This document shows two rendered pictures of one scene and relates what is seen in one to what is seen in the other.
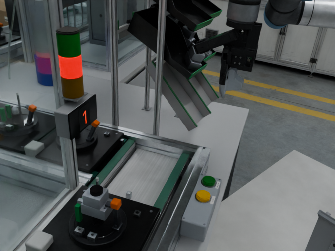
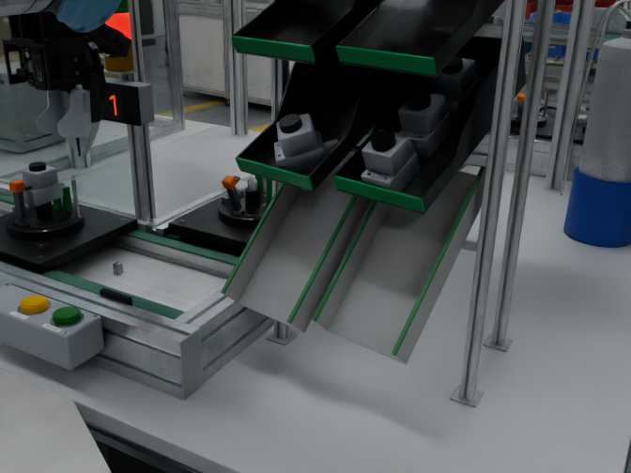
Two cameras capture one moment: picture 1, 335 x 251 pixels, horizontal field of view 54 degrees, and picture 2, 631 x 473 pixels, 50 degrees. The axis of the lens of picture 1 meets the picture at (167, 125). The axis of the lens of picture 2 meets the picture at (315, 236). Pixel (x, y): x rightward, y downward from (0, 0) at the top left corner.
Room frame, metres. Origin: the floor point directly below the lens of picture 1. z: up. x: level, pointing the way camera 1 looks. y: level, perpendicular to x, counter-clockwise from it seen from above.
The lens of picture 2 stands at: (1.32, -0.93, 1.48)
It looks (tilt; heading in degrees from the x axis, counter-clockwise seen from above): 23 degrees down; 102
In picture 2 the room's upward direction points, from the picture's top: 1 degrees clockwise
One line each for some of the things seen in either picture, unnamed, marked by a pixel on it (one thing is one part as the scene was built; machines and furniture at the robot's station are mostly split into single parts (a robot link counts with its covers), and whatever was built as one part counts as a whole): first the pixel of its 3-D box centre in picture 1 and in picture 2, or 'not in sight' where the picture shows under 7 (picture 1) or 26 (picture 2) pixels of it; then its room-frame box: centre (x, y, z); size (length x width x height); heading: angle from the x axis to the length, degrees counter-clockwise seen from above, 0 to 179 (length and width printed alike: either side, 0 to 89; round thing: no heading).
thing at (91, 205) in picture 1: (93, 198); (43, 180); (0.58, 0.16, 1.06); 0.08 x 0.04 x 0.07; 73
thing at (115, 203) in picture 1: (113, 212); (23, 200); (0.56, 0.11, 1.04); 0.04 x 0.02 x 0.08; 73
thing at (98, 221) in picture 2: (98, 229); (47, 231); (0.57, 0.15, 0.96); 0.24 x 0.24 x 0.02; 73
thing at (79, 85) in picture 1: (72, 84); (118, 55); (0.72, 0.23, 1.28); 0.05 x 0.05 x 0.05
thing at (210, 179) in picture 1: (208, 182); (67, 318); (0.79, -0.14, 0.96); 0.04 x 0.04 x 0.02
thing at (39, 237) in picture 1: (39, 244); not in sight; (0.51, 0.27, 0.97); 0.05 x 0.05 x 0.04; 73
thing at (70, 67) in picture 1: (70, 64); (115, 26); (0.72, 0.23, 1.33); 0.05 x 0.05 x 0.05
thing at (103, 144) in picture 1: (75, 131); (253, 195); (0.94, 0.31, 1.01); 0.24 x 0.24 x 0.13; 73
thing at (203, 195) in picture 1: (203, 196); (34, 306); (0.72, -0.12, 0.96); 0.04 x 0.04 x 0.02
